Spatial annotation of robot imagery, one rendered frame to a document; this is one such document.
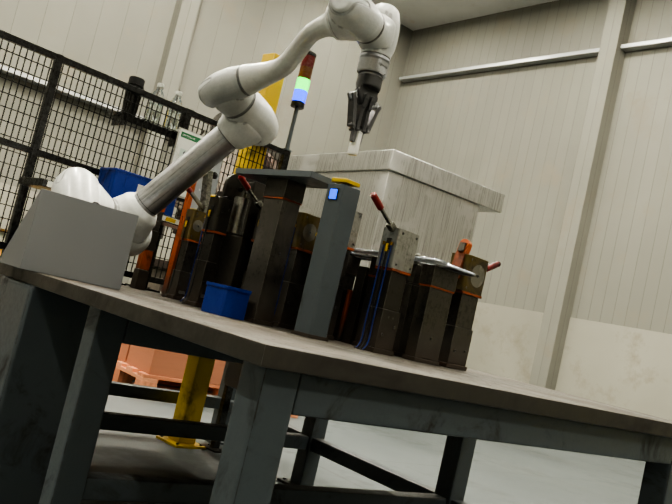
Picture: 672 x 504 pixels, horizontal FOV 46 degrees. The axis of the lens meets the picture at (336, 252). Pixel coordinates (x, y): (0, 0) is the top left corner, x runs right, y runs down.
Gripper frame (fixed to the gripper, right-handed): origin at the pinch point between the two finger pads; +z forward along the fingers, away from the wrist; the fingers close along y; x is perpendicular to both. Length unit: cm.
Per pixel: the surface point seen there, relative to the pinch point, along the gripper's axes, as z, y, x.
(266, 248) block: 34.4, -3.4, 23.7
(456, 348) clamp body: 51, 50, -14
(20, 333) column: 75, -54, 62
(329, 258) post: 34.4, -2.4, -3.4
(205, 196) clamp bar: 16, 18, 94
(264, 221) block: 26.2, -3.4, 27.7
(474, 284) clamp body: 29, 52, -14
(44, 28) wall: -278, 289, 1035
